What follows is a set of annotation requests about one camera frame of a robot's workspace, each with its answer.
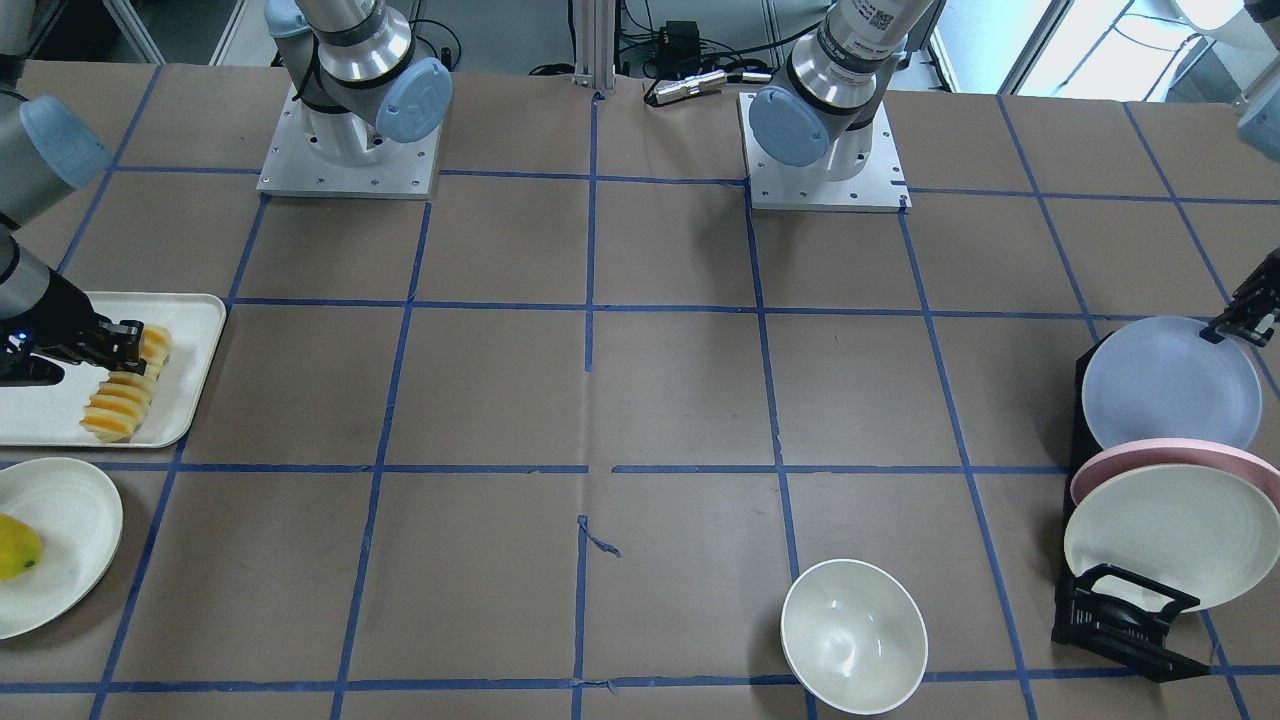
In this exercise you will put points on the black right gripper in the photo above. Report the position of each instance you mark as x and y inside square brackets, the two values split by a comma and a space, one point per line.
[62, 318]

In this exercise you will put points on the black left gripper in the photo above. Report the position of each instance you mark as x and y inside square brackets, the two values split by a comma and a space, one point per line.
[1256, 301]

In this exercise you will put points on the yellow ridged bread loaf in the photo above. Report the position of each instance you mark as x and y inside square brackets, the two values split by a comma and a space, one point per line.
[122, 402]

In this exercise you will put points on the blue plate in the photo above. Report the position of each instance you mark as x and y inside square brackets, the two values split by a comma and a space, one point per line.
[1157, 378]

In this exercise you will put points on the pink plate in rack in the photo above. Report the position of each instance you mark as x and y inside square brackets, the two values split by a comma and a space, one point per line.
[1114, 461]

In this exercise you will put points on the white plate with fruit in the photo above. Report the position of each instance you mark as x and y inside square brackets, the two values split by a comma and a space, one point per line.
[77, 512]

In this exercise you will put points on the white plate in rack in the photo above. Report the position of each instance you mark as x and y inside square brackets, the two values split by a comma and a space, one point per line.
[1214, 550]

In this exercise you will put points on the white rectangular tray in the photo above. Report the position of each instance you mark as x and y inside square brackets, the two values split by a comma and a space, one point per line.
[50, 416]

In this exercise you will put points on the yellow mango fruit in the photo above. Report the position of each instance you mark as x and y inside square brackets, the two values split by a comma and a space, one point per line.
[21, 547]

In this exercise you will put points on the black dish rack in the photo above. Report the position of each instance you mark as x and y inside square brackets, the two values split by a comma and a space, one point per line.
[1120, 630]

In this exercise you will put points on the white ceramic bowl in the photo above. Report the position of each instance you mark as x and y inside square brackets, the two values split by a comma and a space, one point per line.
[854, 637]

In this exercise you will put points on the silver cylindrical connector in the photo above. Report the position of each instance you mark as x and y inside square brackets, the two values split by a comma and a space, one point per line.
[701, 85]

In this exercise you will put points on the black power adapter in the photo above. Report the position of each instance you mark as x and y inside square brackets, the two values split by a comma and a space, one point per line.
[677, 40]

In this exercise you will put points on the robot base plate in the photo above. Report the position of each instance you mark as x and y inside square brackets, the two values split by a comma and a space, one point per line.
[315, 155]
[862, 175]

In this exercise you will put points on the aluminium frame post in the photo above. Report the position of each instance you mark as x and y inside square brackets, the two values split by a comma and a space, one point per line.
[594, 44]

